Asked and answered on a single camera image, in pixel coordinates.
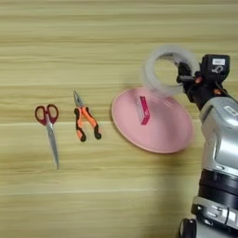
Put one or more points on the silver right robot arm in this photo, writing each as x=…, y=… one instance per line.
x=223, y=139

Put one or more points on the clear tape roll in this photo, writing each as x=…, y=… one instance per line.
x=148, y=74

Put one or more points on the pink round plate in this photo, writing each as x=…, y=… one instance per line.
x=167, y=130

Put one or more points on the small pink white box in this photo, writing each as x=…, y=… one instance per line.
x=144, y=111

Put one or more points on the orange black pliers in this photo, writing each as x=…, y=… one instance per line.
x=83, y=112

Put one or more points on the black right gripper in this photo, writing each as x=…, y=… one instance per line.
x=204, y=93

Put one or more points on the small black box white label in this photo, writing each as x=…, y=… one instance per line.
x=214, y=69

